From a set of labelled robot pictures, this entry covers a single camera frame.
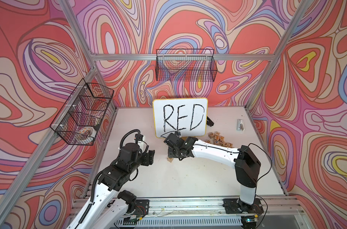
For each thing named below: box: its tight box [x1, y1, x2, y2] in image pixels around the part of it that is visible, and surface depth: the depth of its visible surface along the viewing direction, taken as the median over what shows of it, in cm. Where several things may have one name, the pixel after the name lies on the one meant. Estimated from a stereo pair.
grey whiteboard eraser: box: [236, 118, 245, 132], surface depth 107 cm
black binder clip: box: [206, 115, 215, 127], surface depth 110 cm
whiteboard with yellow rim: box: [152, 97, 209, 138], surface depth 92 cm
